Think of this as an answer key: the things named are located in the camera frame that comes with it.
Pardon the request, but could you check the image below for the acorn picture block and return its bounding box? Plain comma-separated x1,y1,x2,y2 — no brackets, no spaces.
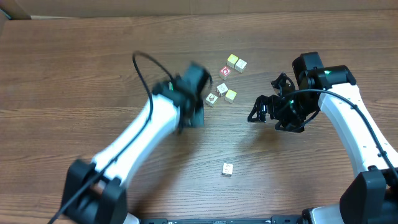
205,93,218,107

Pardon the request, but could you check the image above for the white block green side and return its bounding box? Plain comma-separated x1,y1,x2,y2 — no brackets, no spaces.
221,163,233,176

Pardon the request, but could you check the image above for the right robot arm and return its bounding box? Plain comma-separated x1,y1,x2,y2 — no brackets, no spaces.
248,52,397,223

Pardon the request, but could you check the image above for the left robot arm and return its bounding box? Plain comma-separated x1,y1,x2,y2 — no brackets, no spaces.
60,63,211,223

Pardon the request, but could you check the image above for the yellow letter C block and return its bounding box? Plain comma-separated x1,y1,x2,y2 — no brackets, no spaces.
224,90,237,103

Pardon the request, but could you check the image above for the white number two block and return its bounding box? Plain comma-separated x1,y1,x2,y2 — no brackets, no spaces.
216,83,229,97

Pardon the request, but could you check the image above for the red bordered block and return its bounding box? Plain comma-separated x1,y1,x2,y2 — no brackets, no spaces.
219,66,231,80

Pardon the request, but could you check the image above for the white block far right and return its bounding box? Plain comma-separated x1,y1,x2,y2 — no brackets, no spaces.
234,58,247,73

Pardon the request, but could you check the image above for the yellow top block far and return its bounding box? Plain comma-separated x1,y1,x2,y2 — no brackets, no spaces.
226,54,239,68

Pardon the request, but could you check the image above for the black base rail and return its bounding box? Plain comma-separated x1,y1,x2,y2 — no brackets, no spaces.
140,215,311,224

